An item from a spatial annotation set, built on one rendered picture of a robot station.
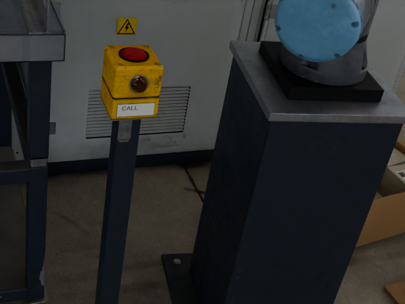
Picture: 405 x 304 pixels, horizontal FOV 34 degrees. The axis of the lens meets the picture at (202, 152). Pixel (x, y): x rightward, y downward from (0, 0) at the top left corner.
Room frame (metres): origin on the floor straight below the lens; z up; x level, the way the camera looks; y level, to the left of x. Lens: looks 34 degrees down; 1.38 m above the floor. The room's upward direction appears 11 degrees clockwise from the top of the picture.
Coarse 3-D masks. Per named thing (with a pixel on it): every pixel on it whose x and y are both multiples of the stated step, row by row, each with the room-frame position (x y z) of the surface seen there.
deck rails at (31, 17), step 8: (24, 0) 1.20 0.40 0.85; (32, 0) 1.21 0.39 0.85; (40, 0) 1.14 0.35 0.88; (48, 0) 1.08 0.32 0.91; (24, 8) 1.16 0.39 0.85; (32, 8) 1.17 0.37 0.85; (40, 8) 1.14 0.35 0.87; (48, 8) 1.08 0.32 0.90; (24, 16) 1.13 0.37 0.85; (32, 16) 1.13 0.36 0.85; (40, 16) 1.14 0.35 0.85; (48, 16) 1.08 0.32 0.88; (32, 24) 1.10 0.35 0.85; (40, 24) 1.11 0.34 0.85; (48, 24) 1.08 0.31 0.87; (32, 32) 1.07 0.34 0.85; (40, 32) 1.08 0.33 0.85; (48, 32) 1.08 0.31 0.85
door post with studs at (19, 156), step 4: (24, 88) 1.72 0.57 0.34; (16, 128) 1.71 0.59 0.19; (16, 132) 1.71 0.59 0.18; (16, 136) 1.71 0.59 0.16; (16, 140) 1.71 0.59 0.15; (16, 144) 1.71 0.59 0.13; (16, 148) 1.71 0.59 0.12; (20, 148) 1.71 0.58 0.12; (16, 152) 1.71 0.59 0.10; (20, 152) 1.71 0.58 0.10; (16, 156) 1.71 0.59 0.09; (20, 156) 1.71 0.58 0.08
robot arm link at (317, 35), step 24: (288, 0) 1.09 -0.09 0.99; (312, 0) 1.08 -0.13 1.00; (336, 0) 1.07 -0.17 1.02; (360, 0) 1.11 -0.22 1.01; (288, 24) 1.09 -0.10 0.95; (312, 24) 1.08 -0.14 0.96; (336, 24) 1.07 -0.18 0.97; (360, 24) 1.08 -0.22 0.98; (288, 48) 1.09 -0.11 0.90; (312, 48) 1.08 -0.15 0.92; (336, 48) 1.07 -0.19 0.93
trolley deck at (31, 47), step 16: (0, 0) 1.19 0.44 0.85; (16, 0) 1.20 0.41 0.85; (0, 16) 1.12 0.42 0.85; (16, 16) 1.13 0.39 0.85; (0, 32) 1.05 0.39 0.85; (16, 32) 1.07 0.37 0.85; (64, 32) 1.10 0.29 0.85; (0, 48) 1.05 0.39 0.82; (16, 48) 1.06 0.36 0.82; (32, 48) 1.07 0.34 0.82; (48, 48) 1.08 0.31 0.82; (64, 48) 1.10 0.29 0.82
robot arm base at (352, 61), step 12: (360, 48) 1.28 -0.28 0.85; (288, 60) 1.28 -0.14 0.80; (300, 60) 1.26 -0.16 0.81; (336, 60) 1.25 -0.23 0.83; (348, 60) 1.26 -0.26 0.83; (360, 60) 1.28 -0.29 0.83; (300, 72) 1.25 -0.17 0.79; (312, 72) 1.24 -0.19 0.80; (324, 72) 1.24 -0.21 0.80; (336, 72) 1.24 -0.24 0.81; (348, 72) 1.25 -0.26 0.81; (360, 72) 1.27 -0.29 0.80; (336, 84) 1.24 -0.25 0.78; (348, 84) 1.25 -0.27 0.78
